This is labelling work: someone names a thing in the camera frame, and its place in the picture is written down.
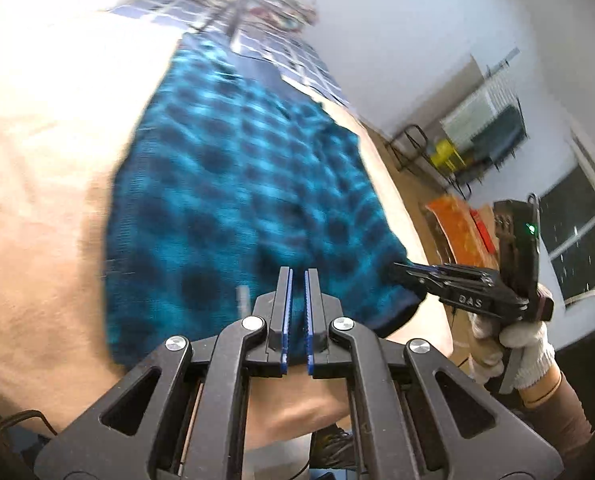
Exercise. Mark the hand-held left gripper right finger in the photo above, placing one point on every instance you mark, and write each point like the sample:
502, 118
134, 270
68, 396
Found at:
308, 320

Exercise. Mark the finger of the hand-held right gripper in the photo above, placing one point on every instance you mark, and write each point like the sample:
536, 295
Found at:
457, 271
417, 282

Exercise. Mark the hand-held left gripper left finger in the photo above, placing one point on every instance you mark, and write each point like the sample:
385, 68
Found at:
288, 320

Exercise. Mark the teal plaid fleece jacket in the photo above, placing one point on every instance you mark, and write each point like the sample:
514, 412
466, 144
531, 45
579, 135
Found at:
237, 170

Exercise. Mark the person's right forearm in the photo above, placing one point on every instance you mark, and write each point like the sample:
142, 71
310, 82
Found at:
557, 410

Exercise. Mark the black clothes rack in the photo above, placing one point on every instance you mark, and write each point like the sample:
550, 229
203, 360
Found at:
520, 110

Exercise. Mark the person's right hand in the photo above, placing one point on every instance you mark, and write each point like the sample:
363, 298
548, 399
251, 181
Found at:
532, 355

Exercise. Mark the red box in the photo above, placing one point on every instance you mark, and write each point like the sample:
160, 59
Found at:
482, 227

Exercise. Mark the yellow box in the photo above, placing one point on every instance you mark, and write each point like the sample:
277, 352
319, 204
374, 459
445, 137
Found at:
445, 155

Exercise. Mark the dark shoe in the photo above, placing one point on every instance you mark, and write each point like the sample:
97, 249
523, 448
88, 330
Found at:
332, 447

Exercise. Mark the dark green garment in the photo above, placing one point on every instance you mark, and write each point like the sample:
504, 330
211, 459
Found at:
502, 130

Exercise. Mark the white striped towel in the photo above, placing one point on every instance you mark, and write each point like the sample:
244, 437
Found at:
472, 115

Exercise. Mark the blue checked bedsheet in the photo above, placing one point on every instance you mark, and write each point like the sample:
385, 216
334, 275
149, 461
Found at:
307, 67

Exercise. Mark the beige blanket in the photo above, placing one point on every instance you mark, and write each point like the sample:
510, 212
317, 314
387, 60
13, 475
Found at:
42, 210

